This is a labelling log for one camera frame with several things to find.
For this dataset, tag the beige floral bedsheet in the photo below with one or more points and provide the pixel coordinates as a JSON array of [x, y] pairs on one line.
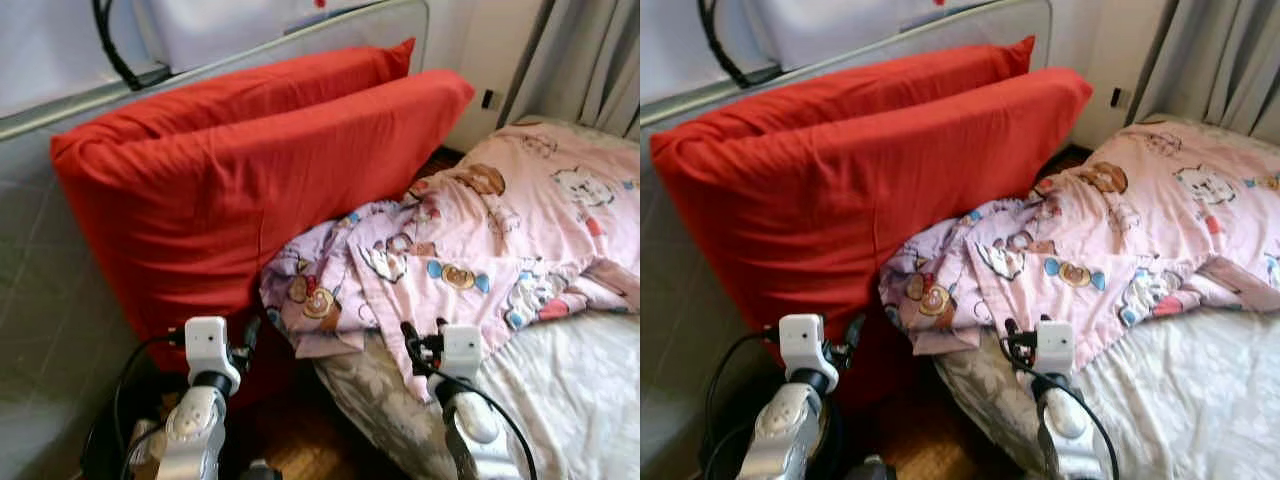
[[1180, 400], [560, 400]]

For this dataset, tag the pink cartoon print blanket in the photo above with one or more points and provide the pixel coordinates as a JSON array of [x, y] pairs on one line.
[[1130, 220], [500, 220]]

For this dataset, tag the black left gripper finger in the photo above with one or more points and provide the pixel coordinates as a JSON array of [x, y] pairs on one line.
[[252, 330], [853, 328]]

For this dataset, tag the silver robot left leg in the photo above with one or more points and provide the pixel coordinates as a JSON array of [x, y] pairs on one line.
[[260, 472], [872, 470]]

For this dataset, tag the black wall outlet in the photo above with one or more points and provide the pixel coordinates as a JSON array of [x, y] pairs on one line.
[[1117, 97], [488, 99]]

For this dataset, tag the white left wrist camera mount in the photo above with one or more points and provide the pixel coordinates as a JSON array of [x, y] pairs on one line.
[[208, 345], [803, 342]]

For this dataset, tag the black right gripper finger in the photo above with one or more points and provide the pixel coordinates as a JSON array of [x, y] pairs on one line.
[[409, 338], [1008, 335]]

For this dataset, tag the red cushion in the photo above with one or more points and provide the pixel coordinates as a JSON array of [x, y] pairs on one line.
[[200, 200], [860, 88], [250, 90], [820, 200]]

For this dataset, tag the grey curtain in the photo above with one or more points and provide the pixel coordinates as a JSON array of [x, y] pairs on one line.
[[590, 60], [1220, 60]]

